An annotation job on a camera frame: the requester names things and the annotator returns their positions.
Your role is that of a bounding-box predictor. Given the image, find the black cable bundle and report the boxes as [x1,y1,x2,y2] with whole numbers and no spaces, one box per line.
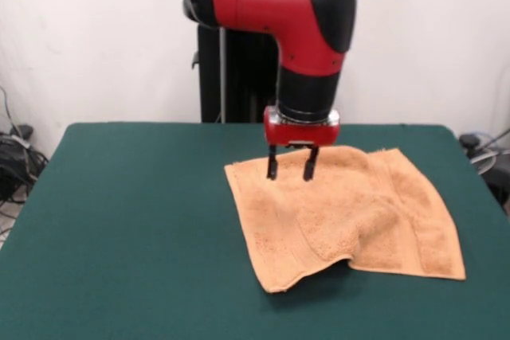
[0,123,49,202]

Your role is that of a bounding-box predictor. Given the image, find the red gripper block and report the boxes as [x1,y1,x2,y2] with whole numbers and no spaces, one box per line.
[262,106,342,182]

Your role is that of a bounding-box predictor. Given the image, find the tan terry towel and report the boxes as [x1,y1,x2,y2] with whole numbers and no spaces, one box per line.
[224,146,467,294]

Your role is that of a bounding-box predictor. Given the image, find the dark green table cloth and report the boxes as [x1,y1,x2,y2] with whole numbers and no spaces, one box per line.
[0,122,510,340]

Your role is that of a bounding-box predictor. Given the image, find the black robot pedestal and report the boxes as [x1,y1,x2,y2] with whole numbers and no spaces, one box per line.
[182,0,280,124]

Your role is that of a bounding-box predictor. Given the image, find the black office chair base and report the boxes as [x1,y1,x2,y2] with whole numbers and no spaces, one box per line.
[457,132,510,213]

